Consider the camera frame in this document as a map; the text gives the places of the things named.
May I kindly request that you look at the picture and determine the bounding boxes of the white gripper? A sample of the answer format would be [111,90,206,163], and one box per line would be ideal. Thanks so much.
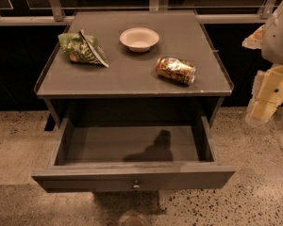
[245,64,283,126]

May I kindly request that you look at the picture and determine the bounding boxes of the orange soda can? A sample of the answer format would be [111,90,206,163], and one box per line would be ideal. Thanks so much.
[156,56,196,86]

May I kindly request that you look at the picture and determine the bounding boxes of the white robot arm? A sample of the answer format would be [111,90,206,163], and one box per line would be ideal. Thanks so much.
[242,1,283,126]

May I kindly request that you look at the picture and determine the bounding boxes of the grey open top drawer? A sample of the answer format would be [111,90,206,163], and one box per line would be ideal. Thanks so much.
[32,117,235,192]

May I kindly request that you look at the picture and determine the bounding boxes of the small metal drawer knob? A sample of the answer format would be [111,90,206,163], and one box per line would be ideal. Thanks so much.
[132,180,141,190]

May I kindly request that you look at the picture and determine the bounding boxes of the white paper bowl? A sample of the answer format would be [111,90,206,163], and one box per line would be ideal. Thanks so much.
[120,27,159,53]

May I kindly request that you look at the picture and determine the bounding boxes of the grey cabinet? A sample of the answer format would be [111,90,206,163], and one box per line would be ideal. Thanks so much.
[35,10,233,123]

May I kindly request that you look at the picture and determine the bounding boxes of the green chip bag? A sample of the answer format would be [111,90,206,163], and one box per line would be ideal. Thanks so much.
[58,30,109,68]

